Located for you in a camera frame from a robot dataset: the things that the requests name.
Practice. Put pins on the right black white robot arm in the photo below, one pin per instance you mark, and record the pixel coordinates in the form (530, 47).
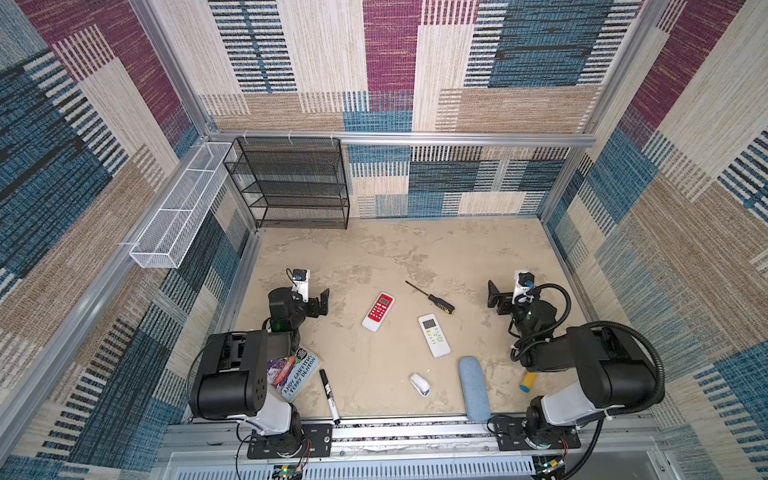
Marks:
(618, 370)

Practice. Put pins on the black wire shelf rack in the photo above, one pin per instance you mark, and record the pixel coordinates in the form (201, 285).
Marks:
(291, 183)

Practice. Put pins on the white remote with green buttons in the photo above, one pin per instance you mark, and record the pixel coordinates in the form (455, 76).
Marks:
(434, 336)

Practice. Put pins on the white wire mesh basket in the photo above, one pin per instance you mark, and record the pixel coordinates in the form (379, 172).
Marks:
(167, 238)

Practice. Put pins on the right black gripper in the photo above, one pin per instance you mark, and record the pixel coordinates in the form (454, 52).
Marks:
(494, 296)

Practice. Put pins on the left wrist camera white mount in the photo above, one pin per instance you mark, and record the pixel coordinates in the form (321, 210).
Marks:
(300, 281)

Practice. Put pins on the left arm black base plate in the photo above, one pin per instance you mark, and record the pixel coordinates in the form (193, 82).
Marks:
(313, 440)

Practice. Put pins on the colourful paperback book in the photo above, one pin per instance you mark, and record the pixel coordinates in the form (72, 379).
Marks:
(288, 375)

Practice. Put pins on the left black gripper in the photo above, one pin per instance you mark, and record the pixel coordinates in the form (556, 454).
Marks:
(312, 311)

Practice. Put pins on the black yellow handled screwdriver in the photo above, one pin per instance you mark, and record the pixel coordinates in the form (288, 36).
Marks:
(440, 303)

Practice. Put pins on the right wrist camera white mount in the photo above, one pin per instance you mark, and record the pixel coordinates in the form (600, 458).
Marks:
(525, 283)

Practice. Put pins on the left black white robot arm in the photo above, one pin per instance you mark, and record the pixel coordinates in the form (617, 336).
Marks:
(252, 377)

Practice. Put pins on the black marker pen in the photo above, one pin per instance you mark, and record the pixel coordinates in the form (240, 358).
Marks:
(330, 397)

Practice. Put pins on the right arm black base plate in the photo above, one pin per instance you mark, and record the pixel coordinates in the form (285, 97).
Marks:
(513, 434)

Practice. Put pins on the small white plastic device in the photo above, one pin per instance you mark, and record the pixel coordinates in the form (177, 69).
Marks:
(420, 384)

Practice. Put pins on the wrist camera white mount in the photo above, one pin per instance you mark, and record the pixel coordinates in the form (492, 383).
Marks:
(525, 283)
(300, 281)

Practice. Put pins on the blue grey fabric case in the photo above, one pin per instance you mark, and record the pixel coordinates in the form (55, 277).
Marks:
(474, 390)

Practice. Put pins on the white remote with red buttons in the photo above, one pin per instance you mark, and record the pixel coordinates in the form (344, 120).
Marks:
(378, 312)

